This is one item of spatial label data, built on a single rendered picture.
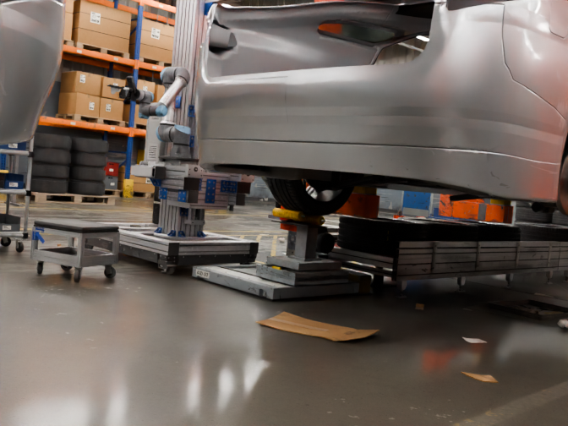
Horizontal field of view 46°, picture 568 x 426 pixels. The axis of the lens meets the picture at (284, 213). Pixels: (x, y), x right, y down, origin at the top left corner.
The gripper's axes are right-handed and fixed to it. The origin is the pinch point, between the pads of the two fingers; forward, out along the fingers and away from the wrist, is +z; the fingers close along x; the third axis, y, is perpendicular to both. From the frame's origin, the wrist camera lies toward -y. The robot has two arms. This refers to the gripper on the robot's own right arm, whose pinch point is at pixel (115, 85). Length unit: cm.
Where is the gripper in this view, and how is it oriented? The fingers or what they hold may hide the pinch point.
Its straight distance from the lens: 455.5
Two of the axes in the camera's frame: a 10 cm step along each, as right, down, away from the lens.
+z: -5.0, 0.1, -8.7
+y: -2.0, 9.7, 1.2
